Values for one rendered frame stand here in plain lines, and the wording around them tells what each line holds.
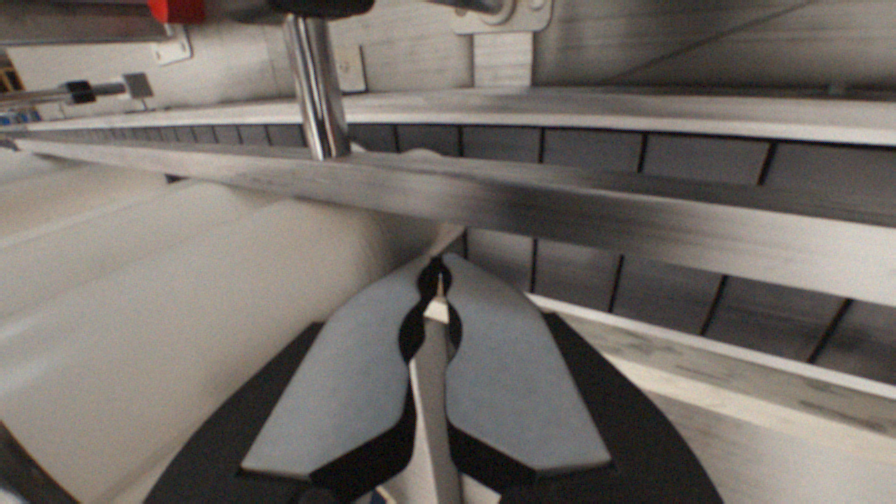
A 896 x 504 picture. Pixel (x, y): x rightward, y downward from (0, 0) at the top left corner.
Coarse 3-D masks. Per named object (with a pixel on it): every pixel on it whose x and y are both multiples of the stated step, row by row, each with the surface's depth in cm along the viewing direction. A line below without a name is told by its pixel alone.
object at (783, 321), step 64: (128, 128) 36; (192, 128) 28; (256, 128) 23; (384, 128) 18; (448, 128) 16; (512, 128) 14; (576, 128) 16; (832, 192) 10; (512, 256) 17; (576, 256) 15; (640, 320) 15; (704, 320) 14; (768, 320) 12; (832, 320) 12
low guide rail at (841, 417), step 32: (576, 320) 14; (608, 352) 13; (640, 352) 13; (672, 352) 12; (704, 352) 12; (640, 384) 12; (672, 384) 12; (704, 384) 11; (736, 384) 11; (768, 384) 11; (800, 384) 11; (832, 384) 10; (736, 416) 11; (768, 416) 10; (800, 416) 10; (832, 416) 10; (864, 416) 9; (864, 448) 9
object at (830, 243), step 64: (320, 192) 10; (384, 192) 8; (448, 192) 7; (512, 192) 7; (576, 192) 6; (640, 192) 5; (704, 192) 5; (768, 192) 5; (640, 256) 6; (704, 256) 5; (768, 256) 5; (832, 256) 4
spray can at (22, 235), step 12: (192, 180) 21; (204, 180) 21; (144, 192) 19; (156, 192) 19; (168, 192) 19; (108, 204) 17; (120, 204) 17; (132, 204) 18; (72, 216) 16; (84, 216) 16; (96, 216) 16; (36, 228) 15; (48, 228) 15; (60, 228) 15; (0, 240) 14; (12, 240) 14; (24, 240) 14
